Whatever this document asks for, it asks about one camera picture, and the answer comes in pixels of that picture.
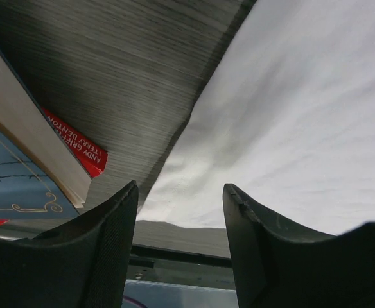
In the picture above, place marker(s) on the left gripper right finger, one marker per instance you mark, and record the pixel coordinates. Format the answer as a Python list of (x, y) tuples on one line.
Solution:
[(277, 262)]

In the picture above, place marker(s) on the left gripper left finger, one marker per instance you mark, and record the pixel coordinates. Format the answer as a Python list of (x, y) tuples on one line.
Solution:
[(82, 263)]

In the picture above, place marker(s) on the white t shirt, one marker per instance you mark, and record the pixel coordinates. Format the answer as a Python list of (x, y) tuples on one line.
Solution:
[(288, 116)]

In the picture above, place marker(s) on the red white book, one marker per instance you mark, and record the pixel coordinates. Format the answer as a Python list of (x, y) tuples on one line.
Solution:
[(78, 141)]

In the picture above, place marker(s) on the blue book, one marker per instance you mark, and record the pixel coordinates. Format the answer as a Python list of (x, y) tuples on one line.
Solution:
[(25, 124)]

